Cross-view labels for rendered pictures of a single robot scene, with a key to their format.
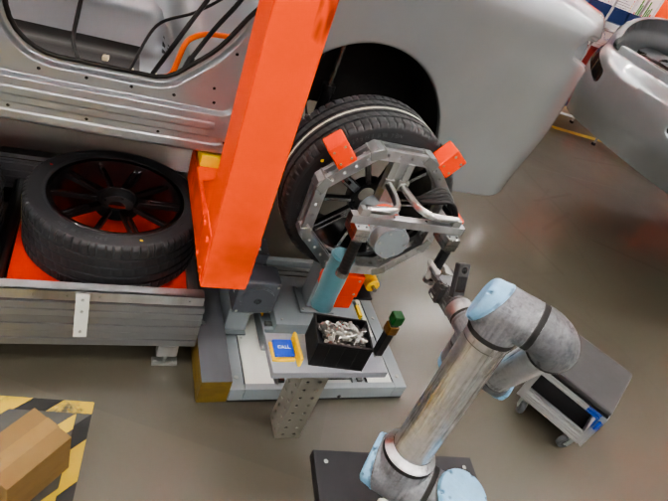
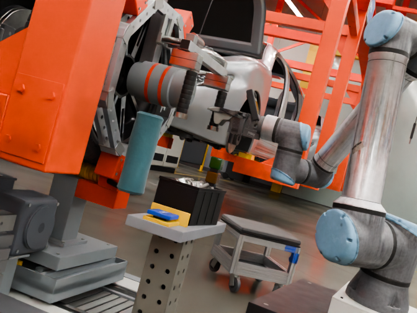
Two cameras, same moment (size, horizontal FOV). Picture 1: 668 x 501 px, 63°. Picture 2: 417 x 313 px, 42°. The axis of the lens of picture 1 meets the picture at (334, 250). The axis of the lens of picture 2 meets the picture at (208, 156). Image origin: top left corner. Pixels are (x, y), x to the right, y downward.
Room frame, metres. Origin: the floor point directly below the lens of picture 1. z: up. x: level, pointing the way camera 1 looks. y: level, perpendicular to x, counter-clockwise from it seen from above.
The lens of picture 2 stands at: (0.16, 0.98, 0.68)
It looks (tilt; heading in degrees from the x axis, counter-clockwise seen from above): 1 degrees down; 317
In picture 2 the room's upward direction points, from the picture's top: 15 degrees clockwise
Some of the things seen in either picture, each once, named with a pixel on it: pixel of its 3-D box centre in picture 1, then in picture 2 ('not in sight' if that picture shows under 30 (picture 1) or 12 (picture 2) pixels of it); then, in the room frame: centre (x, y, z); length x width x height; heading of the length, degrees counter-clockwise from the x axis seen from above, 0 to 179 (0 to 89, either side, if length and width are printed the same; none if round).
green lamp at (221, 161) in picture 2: (397, 318); (216, 163); (1.49, -0.29, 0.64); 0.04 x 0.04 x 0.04; 29
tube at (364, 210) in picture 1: (381, 188); (179, 28); (1.58, -0.06, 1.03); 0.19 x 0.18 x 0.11; 29
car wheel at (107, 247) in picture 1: (115, 217); not in sight; (1.69, 0.86, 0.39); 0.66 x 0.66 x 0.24
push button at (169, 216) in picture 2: (282, 349); (162, 215); (1.31, 0.03, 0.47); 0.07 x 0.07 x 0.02; 29
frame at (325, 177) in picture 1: (376, 213); (143, 81); (1.74, -0.09, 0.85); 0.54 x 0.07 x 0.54; 119
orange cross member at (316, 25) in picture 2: not in sight; (255, 24); (5.69, -4.32, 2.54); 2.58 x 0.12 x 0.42; 29
